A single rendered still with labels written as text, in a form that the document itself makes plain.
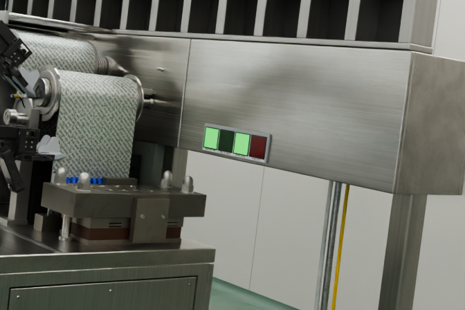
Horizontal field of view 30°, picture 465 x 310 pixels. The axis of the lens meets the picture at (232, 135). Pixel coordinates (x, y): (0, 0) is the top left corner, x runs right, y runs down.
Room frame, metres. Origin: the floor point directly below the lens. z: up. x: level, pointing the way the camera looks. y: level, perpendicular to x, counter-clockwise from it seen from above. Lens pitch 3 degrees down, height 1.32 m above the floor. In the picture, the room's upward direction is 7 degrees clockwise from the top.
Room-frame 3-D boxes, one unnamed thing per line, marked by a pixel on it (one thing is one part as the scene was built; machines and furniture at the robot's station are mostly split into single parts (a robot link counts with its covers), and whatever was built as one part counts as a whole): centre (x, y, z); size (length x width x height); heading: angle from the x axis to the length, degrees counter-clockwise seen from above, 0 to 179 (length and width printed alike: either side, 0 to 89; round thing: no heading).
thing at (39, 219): (2.29, 0.36, 0.92); 0.28 x 0.04 x 0.04; 131
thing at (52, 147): (2.19, 0.45, 1.11); 0.09 x 0.03 x 0.06; 130
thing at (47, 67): (2.25, 0.49, 1.25); 0.15 x 0.01 x 0.15; 41
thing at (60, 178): (2.15, 0.41, 1.05); 0.04 x 0.04 x 0.04
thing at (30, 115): (2.26, 0.55, 1.05); 0.06 x 0.05 x 0.31; 131
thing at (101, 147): (2.29, 0.36, 1.11); 0.23 x 0.01 x 0.18; 131
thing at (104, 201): (2.23, 0.25, 1.00); 0.40 x 0.16 x 0.06; 131
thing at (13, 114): (2.23, 0.57, 1.18); 0.04 x 0.02 x 0.04; 41
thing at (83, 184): (2.09, 0.34, 1.05); 0.04 x 0.04 x 0.04
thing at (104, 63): (2.64, 0.44, 1.33); 0.07 x 0.07 x 0.07; 41
